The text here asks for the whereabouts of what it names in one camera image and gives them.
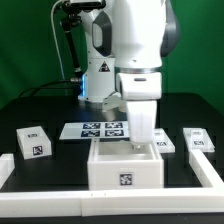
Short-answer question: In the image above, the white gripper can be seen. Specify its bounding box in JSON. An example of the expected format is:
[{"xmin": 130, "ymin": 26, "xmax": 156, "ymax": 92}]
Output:
[{"xmin": 126, "ymin": 100, "xmax": 157, "ymax": 150}]

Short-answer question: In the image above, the white cabinet body box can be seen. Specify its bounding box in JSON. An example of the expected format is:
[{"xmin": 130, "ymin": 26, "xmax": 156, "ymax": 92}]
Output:
[{"xmin": 87, "ymin": 139, "xmax": 164, "ymax": 190}]

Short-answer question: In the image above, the white cabinet door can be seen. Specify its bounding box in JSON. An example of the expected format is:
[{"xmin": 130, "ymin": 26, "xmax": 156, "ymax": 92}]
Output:
[
  {"xmin": 183, "ymin": 128, "xmax": 215, "ymax": 153},
  {"xmin": 154, "ymin": 129, "xmax": 175, "ymax": 153}
]

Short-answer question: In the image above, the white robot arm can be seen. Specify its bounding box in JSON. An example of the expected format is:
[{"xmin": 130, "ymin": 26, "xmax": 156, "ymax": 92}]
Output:
[{"xmin": 57, "ymin": 0, "xmax": 179, "ymax": 147}]

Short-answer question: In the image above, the small white cabinet top block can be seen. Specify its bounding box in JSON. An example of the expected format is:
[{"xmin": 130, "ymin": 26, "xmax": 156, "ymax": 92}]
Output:
[{"xmin": 16, "ymin": 126, "xmax": 52, "ymax": 160}]

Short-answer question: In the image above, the white marker sheet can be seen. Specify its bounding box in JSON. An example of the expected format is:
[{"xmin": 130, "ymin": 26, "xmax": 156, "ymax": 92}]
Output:
[{"xmin": 59, "ymin": 121, "xmax": 129, "ymax": 140}]

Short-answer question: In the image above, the white left fence piece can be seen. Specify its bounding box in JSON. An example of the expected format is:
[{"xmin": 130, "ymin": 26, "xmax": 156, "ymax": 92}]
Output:
[{"xmin": 0, "ymin": 154, "xmax": 15, "ymax": 189}]

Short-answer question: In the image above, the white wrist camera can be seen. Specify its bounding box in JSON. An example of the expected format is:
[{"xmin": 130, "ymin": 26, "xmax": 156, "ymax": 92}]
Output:
[{"xmin": 102, "ymin": 94, "xmax": 126, "ymax": 112}]

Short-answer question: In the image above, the white right fence rail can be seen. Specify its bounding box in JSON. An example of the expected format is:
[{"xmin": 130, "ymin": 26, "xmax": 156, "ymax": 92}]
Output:
[{"xmin": 189, "ymin": 149, "xmax": 224, "ymax": 188}]

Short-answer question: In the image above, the white fence rail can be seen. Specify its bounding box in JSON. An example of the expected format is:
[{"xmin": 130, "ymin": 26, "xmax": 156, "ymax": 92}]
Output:
[
  {"xmin": 0, "ymin": 188, "xmax": 224, "ymax": 218},
  {"xmin": 189, "ymin": 149, "xmax": 224, "ymax": 188}
]

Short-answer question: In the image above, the white front fence rail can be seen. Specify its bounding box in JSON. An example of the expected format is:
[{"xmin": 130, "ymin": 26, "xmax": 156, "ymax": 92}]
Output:
[{"xmin": 0, "ymin": 188, "xmax": 224, "ymax": 218}]

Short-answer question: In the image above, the black floor cable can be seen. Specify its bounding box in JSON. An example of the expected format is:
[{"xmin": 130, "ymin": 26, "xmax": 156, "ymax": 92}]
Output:
[{"xmin": 18, "ymin": 80, "xmax": 83, "ymax": 98}]

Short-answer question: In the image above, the black cable hose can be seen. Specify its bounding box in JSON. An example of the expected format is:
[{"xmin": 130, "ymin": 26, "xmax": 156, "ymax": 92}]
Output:
[{"xmin": 59, "ymin": 13, "xmax": 84, "ymax": 83}]

